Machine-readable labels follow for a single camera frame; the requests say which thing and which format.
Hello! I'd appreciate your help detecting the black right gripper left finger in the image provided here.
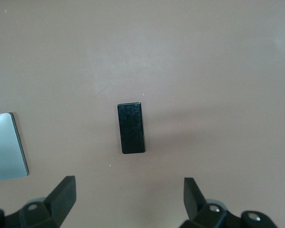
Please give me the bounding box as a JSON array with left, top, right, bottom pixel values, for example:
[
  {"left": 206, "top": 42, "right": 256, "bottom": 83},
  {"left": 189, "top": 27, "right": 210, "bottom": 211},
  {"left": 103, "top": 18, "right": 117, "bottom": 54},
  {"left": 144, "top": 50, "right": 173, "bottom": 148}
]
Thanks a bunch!
[{"left": 4, "top": 175, "right": 76, "bottom": 228}]

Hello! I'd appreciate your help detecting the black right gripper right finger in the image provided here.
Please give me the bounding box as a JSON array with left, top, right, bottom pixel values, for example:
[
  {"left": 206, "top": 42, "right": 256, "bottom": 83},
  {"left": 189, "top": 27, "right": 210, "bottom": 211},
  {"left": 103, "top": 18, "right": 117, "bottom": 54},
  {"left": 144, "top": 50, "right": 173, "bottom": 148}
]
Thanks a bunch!
[{"left": 183, "top": 177, "right": 279, "bottom": 228}]

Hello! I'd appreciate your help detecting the black smartphone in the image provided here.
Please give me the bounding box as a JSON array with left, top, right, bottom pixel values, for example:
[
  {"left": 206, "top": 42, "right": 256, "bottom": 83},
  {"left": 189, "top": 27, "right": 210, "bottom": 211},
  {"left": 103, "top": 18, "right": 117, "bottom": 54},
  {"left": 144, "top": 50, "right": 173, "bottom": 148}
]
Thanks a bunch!
[{"left": 117, "top": 102, "right": 146, "bottom": 155}]

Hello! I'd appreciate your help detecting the silver closed laptop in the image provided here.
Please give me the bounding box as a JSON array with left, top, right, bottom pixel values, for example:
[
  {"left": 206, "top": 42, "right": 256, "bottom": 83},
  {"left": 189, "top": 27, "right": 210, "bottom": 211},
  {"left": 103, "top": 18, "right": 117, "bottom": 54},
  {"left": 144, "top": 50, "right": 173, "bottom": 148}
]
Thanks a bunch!
[{"left": 0, "top": 112, "right": 30, "bottom": 183}]

